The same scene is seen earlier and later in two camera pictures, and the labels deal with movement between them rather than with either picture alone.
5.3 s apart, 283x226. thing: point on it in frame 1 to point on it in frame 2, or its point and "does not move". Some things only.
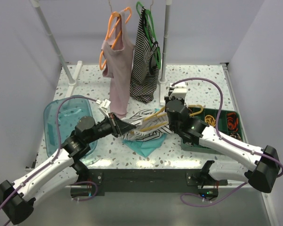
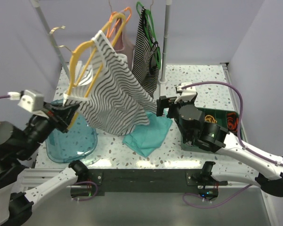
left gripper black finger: (118, 126) to (61, 114)
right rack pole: (165, 8) does not move
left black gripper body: (103, 129) to (40, 129)
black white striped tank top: (145, 68) does not move
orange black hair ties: (232, 121) does not move
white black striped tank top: (149, 125) to (109, 95)
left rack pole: (36, 4) does not move
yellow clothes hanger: (154, 116) to (81, 54)
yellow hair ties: (210, 120) does not move
